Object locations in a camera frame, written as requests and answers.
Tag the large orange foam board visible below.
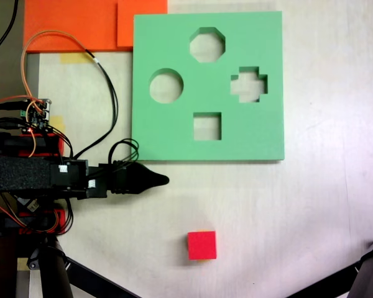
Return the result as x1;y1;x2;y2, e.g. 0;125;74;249
23;0;134;53

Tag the thin black cable pair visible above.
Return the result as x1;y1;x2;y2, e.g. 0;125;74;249
73;48;119;159

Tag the black tripod leg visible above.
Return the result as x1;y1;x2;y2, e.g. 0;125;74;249
26;235;74;298
65;256;143;298
348;233;373;298
286;262;361;298

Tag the dark brown furniture panel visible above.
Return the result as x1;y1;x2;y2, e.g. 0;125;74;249
0;237;18;298

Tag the red and black table clamp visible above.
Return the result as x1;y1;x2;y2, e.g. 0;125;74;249
0;209;66;237
0;132;65;157

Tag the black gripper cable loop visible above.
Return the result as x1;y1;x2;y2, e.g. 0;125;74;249
108;138;140;167

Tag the red square block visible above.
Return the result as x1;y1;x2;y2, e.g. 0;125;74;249
186;230;218;261

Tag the thick black cable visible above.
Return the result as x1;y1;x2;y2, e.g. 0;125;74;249
0;0;19;83

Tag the black circuit board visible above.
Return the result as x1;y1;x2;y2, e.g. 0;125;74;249
17;195;41;214

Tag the black plug cable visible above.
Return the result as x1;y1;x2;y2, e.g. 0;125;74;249
0;101;29;112
0;119;29;130

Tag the green circuit board with wires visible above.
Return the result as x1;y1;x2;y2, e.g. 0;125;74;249
18;98;55;136

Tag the green shape-sorter board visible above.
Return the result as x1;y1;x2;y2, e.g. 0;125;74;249
131;11;286;163

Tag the thin orange wire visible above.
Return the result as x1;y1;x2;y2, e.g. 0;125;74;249
21;30;88;158

